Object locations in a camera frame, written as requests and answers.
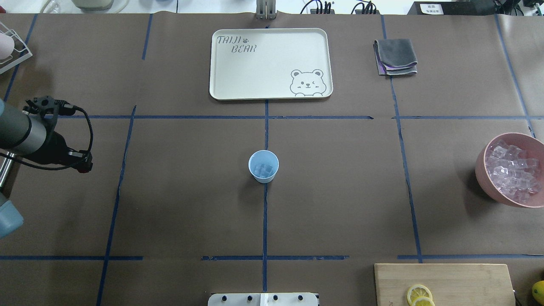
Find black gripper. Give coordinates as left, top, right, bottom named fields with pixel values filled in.
left=24, top=96, right=93, bottom=173

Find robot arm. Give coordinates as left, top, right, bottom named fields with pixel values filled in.
left=0, top=96, right=94, bottom=189

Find white cup rack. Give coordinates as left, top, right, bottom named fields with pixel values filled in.
left=0, top=23, right=33, bottom=75

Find pink cup on rack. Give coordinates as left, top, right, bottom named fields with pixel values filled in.
left=0, top=33, right=15, bottom=60

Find light blue plastic cup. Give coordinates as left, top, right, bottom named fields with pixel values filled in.
left=247, top=150, right=279, bottom=184

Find pink bowl of ice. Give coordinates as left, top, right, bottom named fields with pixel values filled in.
left=475, top=133, right=544, bottom=208

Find cream bear tray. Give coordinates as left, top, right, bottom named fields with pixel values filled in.
left=209, top=28, right=334, bottom=101

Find black power strip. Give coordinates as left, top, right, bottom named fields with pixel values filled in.
left=299, top=0, right=380, bottom=15

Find grey folded cloth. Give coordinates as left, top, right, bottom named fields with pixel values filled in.
left=373, top=39, right=418, bottom=76

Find lemon slices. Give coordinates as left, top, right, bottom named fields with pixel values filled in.
left=406, top=283, right=435, bottom=306

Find wooden cutting board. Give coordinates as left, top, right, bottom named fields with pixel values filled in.
left=374, top=263, right=516, bottom=306

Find yellow lemon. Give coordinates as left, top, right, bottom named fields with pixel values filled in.
left=532, top=280, right=544, bottom=306

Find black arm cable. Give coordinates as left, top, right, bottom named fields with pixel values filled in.
left=8, top=106, right=94, bottom=170

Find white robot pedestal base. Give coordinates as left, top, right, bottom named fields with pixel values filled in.
left=207, top=292, right=320, bottom=306

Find aluminium frame post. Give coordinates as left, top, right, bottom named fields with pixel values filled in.
left=256, top=0, right=277, bottom=20

